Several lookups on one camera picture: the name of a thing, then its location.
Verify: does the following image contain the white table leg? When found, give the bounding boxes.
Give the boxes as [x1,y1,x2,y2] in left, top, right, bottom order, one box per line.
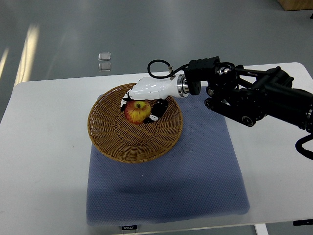
[254,224,269,235]

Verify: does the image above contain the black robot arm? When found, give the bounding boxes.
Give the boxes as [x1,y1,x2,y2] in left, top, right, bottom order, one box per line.
[120,57,313,133]

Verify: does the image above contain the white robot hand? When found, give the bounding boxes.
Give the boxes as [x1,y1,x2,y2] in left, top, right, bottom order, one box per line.
[120,75,190,123]

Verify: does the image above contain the lower floor plate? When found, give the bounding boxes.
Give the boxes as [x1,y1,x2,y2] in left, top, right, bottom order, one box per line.
[98,62,112,71]

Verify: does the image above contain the black table label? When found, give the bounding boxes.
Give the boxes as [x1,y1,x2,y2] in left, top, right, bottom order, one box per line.
[121,225,137,231]

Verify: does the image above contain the blue grey cloth mat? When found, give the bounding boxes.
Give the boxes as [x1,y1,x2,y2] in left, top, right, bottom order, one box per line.
[87,89,250,226]

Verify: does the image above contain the red yellow apple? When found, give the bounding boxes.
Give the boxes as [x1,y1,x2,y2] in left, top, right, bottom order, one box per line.
[124,100,151,125]

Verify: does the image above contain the floor plate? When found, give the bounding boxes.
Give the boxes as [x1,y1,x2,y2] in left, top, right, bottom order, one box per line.
[98,52,111,61]
[98,62,112,71]

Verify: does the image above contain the upper floor plate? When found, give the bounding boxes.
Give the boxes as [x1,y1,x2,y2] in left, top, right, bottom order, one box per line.
[98,52,111,61]

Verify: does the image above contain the wooden box corner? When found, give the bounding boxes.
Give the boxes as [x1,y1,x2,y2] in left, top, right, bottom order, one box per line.
[278,0,313,11]

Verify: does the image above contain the black table control panel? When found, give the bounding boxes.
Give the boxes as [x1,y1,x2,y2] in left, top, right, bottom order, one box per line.
[293,219,313,226]

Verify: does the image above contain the brown wicker basket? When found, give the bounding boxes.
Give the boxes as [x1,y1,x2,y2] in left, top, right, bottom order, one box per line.
[88,83,183,164]

